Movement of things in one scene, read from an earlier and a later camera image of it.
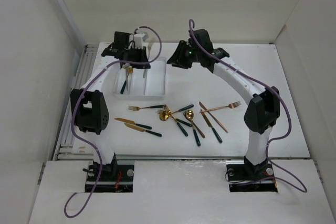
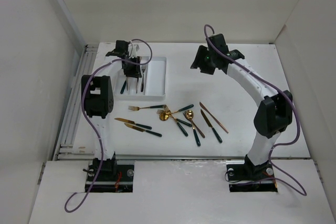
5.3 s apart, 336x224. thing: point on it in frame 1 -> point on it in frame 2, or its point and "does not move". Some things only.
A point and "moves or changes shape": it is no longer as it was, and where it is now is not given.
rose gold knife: x=209 y=113 does not move
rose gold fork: x=232 y=105 -> x=137 y=86
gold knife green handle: x=214 y=130 does not move
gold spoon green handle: x=129 y=71 does not move
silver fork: x=144 y=72 moves or changes shape
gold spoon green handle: x=189 y=115 does not move
